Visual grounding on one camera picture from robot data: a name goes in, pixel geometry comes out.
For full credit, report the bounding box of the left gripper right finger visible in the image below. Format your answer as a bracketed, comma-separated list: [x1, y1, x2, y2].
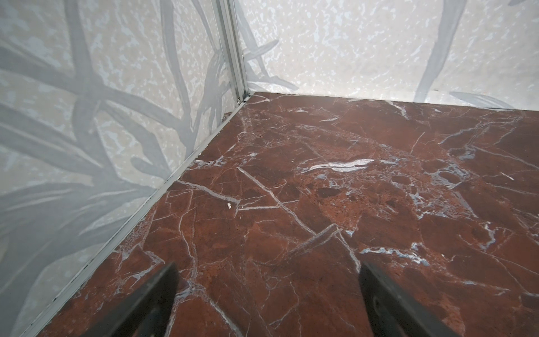
[359, 262, 457, 336]

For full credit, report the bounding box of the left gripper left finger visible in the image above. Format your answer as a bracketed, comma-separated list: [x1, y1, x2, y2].
[82, 263, 179, 336]

